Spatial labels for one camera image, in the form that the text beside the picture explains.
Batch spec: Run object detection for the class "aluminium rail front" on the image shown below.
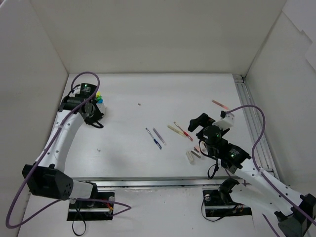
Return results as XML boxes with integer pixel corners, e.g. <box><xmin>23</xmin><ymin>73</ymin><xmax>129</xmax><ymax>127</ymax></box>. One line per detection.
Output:
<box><xmin>71</xmin><ymin>175</ymin><xmax>255</xmax><ymax>188</ymax></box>

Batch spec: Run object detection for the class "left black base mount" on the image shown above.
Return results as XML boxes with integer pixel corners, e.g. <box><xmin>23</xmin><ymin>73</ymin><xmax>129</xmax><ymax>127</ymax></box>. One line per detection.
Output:
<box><xmin>67</xmin><ymin>201</ymin><xmax>114</xmax><ymax>221</ymax></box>

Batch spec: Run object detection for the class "grey purple pen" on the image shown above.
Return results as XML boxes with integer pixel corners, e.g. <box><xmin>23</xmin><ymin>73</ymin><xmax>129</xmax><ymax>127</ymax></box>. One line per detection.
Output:
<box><xmin>153</xmin><ymin>128</ymin><xmax>166</xmax><ymax>145</ymax></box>

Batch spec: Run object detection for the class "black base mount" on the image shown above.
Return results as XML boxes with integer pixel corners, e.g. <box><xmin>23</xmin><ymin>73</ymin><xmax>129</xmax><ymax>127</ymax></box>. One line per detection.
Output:
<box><xmin>200</xmin><ymin>178</ymin><xmax>252</xmax><ymax>223</ymax></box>
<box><xmin>67</xmin><ymin>201</ymin><xmax>114</xmax><ymax>221</ymax></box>

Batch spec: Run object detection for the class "white round divided container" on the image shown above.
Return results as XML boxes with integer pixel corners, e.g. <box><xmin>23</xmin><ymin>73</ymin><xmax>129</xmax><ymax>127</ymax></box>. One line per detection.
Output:
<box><xmin>95</xmin><ymin>103</ymin><xmax>107</xmax><ymax>117</ymax></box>

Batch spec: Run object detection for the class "red gel pen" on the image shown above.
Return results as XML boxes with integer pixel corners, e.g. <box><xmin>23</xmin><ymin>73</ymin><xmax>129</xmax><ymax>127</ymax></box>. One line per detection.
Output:
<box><xmin>173</xmin><ymin>121</ymin><xmax>193</xmax><ymax>141</ymax></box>

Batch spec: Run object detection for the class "blue gel pen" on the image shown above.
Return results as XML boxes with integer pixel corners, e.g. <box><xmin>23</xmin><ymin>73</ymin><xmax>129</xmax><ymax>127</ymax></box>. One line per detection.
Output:
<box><xmin>145</xmin><ymin>127</ymin><xmax>162</xmax><ymax>150</ymax></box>

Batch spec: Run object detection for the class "beige yellow pen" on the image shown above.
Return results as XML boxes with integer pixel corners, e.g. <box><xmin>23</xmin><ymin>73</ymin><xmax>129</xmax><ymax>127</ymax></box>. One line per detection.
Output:
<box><xmin>167</xmin><ymin>125</ymin><xmax>186</xmax><ymax>137</ymax></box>

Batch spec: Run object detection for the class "aluminium rail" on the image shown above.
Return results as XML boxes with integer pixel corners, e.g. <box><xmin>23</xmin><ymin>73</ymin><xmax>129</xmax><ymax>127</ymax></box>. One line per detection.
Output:
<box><xmin>71</xmin><ymin>175</ymin><xmax>255</xmax><ymax>188</ymax></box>
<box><xmin>233</xmin><ymin>74</ymin><xmax>279</xmax><ymax>179</ymax></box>

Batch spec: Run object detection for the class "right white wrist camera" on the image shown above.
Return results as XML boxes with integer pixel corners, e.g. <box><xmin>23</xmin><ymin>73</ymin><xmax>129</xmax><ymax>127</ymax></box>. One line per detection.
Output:
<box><xmin>212</xmin><ymin>111</ymin><xmax>235</xmax><ymax>131</ymax></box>

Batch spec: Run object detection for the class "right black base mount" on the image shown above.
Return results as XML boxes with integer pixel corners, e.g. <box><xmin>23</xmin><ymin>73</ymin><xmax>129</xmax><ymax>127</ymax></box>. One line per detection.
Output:
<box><xmin>200</xmin><ymin>178</ymin><xmax>252</xmax><ymax>223</ymax></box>

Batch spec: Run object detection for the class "aluminium rail right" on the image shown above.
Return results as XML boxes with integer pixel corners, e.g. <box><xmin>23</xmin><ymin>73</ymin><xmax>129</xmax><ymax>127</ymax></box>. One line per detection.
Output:
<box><xmin>233</xmin><ymin>74</ymin><xmax>279</xmax><ymax>179</ymax></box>

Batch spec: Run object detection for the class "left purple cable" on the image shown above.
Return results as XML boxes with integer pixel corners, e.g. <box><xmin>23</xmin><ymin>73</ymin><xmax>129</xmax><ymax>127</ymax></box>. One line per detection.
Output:
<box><xmin>5</xmin><ymin>71</ymin><xmax>133</xmax><ymax>228</ymax></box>

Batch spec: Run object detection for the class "pink pen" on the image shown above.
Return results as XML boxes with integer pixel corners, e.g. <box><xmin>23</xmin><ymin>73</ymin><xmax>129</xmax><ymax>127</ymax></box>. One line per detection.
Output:
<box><xmin>212</xmin><ymin>100</ymin><xmax>229</xmax><ymax>111</ymax></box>

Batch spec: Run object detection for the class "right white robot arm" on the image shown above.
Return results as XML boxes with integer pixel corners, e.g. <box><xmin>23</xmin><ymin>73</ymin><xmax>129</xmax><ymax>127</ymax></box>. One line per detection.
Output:
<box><xmin>188</xmin><ymin>111</ymin><xmax>316</xmax><ymax>237</ymax></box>

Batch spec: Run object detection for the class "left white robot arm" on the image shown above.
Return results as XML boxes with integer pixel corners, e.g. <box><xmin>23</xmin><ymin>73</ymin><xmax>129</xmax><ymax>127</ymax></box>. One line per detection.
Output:
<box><xmin>22</xmin><ymin>83</ymin><xmax>104</xmax><ymax>207</ymax></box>

